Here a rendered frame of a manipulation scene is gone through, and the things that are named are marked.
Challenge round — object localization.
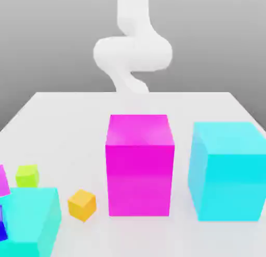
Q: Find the small orange cube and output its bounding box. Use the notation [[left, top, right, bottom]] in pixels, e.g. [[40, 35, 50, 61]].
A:
[[67, 188, 97, 223]]

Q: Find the small lime green cube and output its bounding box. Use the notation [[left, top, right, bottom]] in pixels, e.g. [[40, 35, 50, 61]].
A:
[[15, 164, 40, 188]]

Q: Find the small violet cube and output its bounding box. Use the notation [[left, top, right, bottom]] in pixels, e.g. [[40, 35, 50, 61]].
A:
[[0, 164, 11, 197]]

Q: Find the small blue cube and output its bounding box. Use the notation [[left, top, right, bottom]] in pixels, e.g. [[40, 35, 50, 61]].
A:
[[0, 205, 9, 242]]

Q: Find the large magenta box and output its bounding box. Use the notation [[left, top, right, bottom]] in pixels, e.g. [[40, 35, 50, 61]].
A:
[[105, 114, 176, 218]]

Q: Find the large cyan box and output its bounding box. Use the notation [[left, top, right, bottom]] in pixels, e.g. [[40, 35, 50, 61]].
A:
[[187, 121, 266, 222]]

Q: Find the large turquoise box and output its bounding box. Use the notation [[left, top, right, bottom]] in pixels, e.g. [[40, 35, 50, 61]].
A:
[[0, 186, 62, 257]]

